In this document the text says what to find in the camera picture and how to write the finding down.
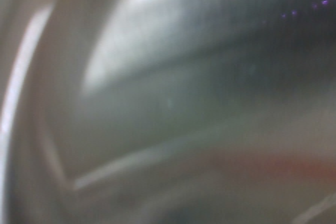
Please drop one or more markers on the silver metal plate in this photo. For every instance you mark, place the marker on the silver metal plate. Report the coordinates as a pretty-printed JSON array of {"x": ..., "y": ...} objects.
[{"x": 166, "y": 111}]

